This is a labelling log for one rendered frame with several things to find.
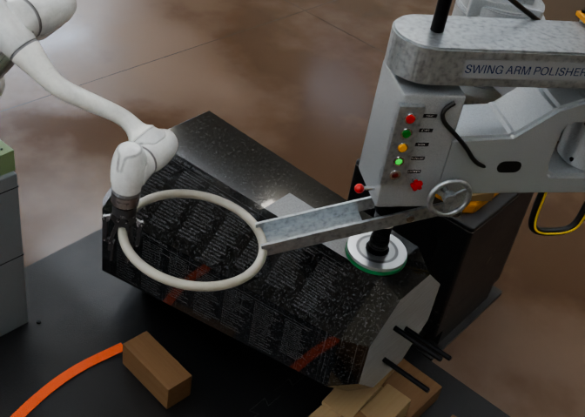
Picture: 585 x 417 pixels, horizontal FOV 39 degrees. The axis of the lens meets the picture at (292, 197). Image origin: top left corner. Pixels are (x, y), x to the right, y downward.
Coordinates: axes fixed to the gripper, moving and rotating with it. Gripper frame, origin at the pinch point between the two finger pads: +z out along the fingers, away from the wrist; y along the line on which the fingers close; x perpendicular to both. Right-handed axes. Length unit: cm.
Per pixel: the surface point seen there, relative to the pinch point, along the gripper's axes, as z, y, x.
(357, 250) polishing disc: -5, 79, 17
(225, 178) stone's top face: -1, 30, 51
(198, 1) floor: 75, -16, 386
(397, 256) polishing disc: -6, 93, 16
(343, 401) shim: 59, 89, 5
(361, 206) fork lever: -20, 77, 22
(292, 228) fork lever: -11, 55, 15
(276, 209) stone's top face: -1, 50, 37
